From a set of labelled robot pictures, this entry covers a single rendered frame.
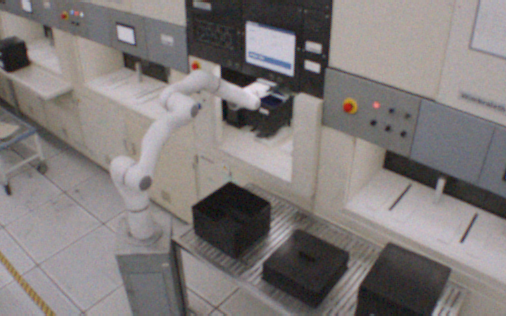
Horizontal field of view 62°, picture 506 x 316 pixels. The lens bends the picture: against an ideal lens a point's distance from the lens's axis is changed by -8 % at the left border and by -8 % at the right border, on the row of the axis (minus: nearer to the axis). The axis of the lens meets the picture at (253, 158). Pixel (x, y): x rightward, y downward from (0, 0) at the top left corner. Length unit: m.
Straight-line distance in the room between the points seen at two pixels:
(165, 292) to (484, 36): 1.89
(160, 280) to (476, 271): 1.51
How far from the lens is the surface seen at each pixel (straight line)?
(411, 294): 1.76
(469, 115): 1.78
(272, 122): 2.58
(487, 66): 1.71
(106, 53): 3.87
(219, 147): 2.69
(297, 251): 2.04
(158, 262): 2.27
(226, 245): 2.11
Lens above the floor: 2.31
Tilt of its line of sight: 34 degrees down
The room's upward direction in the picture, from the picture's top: straight up
